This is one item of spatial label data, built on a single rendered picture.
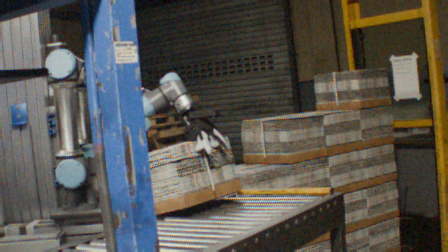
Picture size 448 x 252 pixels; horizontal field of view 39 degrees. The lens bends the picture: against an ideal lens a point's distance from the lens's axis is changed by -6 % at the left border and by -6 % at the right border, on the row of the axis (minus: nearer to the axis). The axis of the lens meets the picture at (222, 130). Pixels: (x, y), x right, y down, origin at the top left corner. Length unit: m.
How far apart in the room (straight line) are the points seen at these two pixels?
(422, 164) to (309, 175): 1.14
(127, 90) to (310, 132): 2.36
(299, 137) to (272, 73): 7.38
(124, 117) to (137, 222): 0.20
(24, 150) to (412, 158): 2.64
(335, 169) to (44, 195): 1.63
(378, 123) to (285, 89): 6.87
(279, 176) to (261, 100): 7.63
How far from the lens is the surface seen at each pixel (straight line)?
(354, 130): 3.77
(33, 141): 2.87
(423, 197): 4.47
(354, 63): 4.55
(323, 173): 3.60
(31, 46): 2.88
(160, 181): 2.41
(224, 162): 2.59
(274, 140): 3.48
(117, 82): 1.22
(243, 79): 11.12
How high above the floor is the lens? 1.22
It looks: 3 degrees down
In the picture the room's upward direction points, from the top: 6 degrees counter-clockwise
